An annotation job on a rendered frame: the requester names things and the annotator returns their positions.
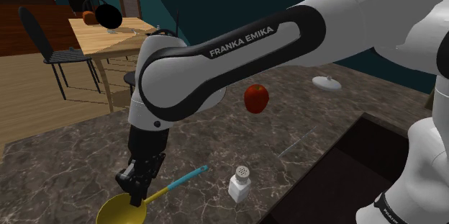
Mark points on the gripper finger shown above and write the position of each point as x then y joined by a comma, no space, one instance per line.
124,178
138,195

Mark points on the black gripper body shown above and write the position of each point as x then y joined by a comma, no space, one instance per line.
146,142

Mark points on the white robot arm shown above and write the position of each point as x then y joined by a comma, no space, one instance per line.
280,44

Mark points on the black chair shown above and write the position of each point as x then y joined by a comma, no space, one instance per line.
38,37
92,2
129,77

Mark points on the white salt shaker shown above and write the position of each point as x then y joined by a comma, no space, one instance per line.
239,188

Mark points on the wooden dining table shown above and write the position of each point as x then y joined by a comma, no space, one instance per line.
94,42

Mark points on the red apple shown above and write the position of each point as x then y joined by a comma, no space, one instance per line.
256,99

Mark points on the white round lid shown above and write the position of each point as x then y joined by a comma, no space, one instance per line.
326,83

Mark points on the dark kitchen sink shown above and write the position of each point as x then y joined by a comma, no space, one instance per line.
333,188

